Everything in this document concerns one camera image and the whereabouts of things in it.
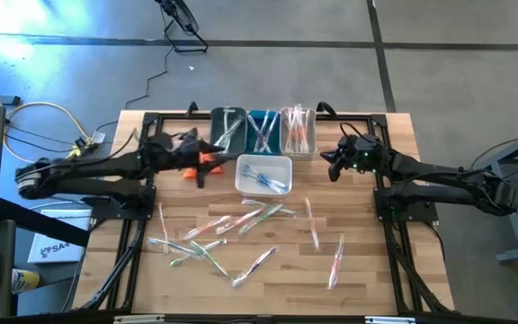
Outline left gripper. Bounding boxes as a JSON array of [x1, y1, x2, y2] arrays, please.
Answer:
[[141, 128, 226, 189]]

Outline grey metal table frame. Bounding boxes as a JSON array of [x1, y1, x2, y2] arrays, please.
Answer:
[[468, 123, 518, 265]]

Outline translucent cream plastic bin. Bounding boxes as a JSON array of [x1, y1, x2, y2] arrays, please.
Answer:
[[280, 106, 317, 161]]

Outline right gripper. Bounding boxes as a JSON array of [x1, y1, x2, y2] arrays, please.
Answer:
[[319, 132, 389, 183]]

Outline grey plastic bin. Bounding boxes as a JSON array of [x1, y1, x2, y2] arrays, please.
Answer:
[[209, 106, 247, 158]]

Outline black floor cable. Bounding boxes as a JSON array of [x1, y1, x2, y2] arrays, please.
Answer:
[[123, 44, 173, 112]]

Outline yellow can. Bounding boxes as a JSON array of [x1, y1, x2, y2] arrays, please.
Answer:
[[10, 268, 41, 294]]

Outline white printed box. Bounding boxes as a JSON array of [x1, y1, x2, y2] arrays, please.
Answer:
[[27, 209, 93, 265]]

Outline black floor fan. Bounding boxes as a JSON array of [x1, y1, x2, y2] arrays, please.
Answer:
[[154, 0, 210, 54]]

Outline pile of wrapped toothbrushes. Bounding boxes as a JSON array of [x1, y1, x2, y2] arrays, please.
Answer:
[[74, 112, 456, 324]]

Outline white plastic handled bin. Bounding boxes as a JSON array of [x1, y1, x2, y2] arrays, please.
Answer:
[[235, 154, 294, 198]]

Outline teal plastic bin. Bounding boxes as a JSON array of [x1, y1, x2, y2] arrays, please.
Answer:
[[246, 109, 281, 156]]

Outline aluminium bracket strip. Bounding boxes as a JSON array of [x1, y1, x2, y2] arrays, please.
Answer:
[[113, 314, 165, 324], [364, 316, 417, 324]]

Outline blue toothbrush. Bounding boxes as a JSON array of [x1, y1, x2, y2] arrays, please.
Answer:
[[247, 173, 287, 194], [242, 164, 273, 184], [245, 168, 290, 189], [148, 238, 197, 256], [242, 166, 285, 193]]

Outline yellow cable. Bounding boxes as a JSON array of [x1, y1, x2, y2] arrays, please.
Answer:
[[2, 101, 94, 166]]

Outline orange cloth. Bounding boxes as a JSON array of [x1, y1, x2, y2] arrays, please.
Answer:
[[182, 152, 225, 180]]

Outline white wrapped toothbrush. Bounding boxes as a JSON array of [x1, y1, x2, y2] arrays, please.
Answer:
[[157, 202, 170, 254]]

